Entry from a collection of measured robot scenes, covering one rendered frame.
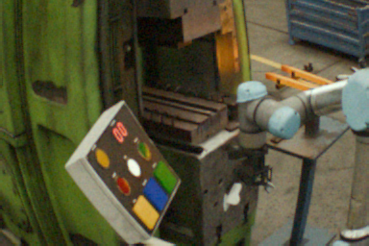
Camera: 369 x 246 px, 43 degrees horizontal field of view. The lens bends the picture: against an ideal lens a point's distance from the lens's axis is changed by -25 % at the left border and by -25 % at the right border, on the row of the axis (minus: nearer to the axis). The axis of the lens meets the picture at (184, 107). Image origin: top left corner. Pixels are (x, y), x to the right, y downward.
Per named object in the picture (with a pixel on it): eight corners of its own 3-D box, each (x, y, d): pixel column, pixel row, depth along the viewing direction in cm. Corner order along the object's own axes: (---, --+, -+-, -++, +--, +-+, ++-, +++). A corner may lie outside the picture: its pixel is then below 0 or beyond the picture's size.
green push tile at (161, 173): (177, 180, 162) (162, 160, 160) (170, 193, 156) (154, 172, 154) (172, 182, 163) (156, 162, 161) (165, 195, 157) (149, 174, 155)
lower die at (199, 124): (227, 125, 208) (226, 102, 204) (191, 149, 194) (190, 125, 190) (136, 102, 233) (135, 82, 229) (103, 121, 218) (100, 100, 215)
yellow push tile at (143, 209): (159, 214, 145) (142, 195, 143) (153, 228, 138) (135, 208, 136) (154, 216, 145) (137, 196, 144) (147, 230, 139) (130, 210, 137)
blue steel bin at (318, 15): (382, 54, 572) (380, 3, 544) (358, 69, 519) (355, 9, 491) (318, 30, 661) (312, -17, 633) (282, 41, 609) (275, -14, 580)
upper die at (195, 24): (220, 28, 194) (218, 4, 190) (184, 42, 180) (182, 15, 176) (131, 18, 219) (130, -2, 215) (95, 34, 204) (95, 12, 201)
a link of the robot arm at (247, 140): (233, 126, 146) (258, 117, 149) (233, 143, 147) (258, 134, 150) (248, 136, 139) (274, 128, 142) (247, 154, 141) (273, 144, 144)
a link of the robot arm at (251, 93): (252, 94, 134) (229, 85, 141) (252, 138, 138) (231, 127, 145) (274, 86, 138) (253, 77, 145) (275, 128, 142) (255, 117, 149)
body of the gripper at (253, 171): (248, 194, 145) (250, 155, 140) (233, 182, 152) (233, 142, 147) (271, 184, 148) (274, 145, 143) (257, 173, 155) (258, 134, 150)
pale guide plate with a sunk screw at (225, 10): (234, 30, 223) (230, -7, 216) (221, 35, 216) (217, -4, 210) (230, 29, 224) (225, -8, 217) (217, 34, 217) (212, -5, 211)
